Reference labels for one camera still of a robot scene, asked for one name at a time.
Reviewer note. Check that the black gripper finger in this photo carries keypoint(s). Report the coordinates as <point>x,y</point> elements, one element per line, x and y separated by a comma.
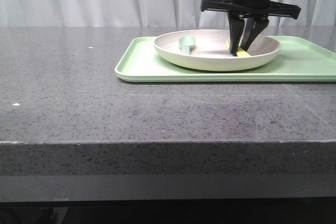
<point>236,28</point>
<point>253,28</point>

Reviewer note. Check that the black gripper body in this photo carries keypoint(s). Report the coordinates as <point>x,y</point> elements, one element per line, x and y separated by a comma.
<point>240,9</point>

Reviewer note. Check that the yellow plastic fork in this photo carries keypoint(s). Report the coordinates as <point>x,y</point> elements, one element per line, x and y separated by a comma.
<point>240,52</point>

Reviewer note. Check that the beige round plate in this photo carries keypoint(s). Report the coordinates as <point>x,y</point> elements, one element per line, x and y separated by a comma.
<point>211,52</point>

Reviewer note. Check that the sage green plastic spoon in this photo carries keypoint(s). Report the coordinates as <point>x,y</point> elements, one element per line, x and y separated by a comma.
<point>187,44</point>

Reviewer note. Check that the light green plastic tray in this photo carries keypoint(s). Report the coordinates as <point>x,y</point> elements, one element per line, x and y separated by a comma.
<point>299,60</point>

